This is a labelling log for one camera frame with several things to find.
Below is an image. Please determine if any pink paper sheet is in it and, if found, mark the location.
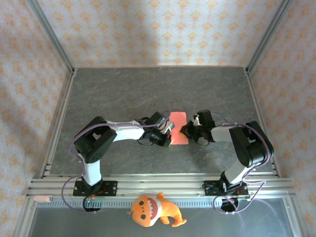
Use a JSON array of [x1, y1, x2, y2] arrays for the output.
[[169, 111, 190, 146]]

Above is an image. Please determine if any orange shark plush toy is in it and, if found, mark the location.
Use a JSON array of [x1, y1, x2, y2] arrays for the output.
[[126, 193, 188, 228]]

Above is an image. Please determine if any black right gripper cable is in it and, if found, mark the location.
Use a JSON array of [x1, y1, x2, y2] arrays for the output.
[[194, 137, 210, 147]]

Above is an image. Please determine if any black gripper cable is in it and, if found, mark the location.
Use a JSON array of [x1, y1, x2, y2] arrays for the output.
[[137, 137, 155, 147], [194, 137, 210, 147]]

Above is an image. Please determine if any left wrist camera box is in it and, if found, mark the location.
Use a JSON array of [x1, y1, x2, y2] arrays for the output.
[[161, 121, 175, 134]]

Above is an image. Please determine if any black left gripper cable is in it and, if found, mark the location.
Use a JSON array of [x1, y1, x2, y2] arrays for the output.
[[137, 137, 155, 147]]

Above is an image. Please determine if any long aluminium mounting rail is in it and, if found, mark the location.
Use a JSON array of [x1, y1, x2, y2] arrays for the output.
[[26, 174, 296, 198]]

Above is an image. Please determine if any aluminium side rail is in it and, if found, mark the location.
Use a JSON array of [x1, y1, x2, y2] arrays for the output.
[[244, 68, 281, 178], [39, 69, 78, 179]]

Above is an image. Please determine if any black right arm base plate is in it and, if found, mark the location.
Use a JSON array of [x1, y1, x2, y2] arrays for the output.
[[202, 180, 248, 197]]

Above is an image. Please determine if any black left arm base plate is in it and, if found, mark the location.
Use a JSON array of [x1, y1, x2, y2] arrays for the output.
[[73, 181, 118, 197]]

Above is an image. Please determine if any grey slotted cable duct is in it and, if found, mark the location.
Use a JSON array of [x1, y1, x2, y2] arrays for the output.
[[37, 197, 250, 209]]

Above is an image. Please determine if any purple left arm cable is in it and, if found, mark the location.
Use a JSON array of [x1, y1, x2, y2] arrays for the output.
[[61, 110, 171, 215]]

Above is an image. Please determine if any aluminium frame post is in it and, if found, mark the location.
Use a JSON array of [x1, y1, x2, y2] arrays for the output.
[[244, 0, 295, 75], [26, 0, 76, 75]]

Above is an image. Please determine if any aluminium lower frame bar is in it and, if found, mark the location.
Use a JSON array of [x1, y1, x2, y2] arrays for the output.
[[282, 197, 311, 237], [12, 197, 38, 237]]

